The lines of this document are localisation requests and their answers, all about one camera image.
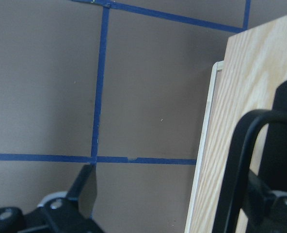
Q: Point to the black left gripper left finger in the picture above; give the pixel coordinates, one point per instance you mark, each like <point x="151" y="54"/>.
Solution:
<point x="71" y="212"/>

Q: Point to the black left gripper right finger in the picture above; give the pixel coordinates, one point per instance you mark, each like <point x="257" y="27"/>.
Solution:
<point x="265" y="209"/>

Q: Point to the black metal drawer handle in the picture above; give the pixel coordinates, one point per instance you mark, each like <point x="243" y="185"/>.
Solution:
<point x="259" y="144"/>

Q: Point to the wooden drawer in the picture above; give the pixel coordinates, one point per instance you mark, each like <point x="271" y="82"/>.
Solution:
<point x="255" y="64"/>

